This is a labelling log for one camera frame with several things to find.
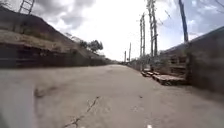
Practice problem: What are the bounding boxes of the clump of trees on embankment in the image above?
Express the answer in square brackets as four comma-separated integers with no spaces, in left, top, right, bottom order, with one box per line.
[79,39,105,54]

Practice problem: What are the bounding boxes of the grey concrete road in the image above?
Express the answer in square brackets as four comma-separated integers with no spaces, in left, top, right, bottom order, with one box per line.
[0,63,224,128]

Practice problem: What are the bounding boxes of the row of utility poles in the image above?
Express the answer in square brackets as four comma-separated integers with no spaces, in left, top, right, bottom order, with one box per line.
[123,0,190,73]

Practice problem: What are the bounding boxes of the flat wooden pallets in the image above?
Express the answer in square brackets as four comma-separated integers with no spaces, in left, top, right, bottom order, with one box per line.
[151,73,188,87]

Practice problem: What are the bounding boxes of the upright stack of wooden pallets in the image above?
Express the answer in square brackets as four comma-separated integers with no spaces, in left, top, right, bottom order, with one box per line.
[162,52,188,77]

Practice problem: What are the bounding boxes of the metal lattice pylon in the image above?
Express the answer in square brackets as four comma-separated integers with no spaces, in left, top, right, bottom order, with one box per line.
[18,0,36,15]

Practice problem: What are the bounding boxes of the dark retaining wall with embankment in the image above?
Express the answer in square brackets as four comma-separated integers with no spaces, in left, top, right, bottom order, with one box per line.
[0,6,113,70]

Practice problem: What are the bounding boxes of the overhead wires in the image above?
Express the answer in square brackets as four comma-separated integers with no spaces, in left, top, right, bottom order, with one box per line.
[156,0,224,38]

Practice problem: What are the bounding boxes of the long grey concrete wall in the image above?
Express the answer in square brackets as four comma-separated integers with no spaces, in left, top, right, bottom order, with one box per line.
[128,25,224,96]

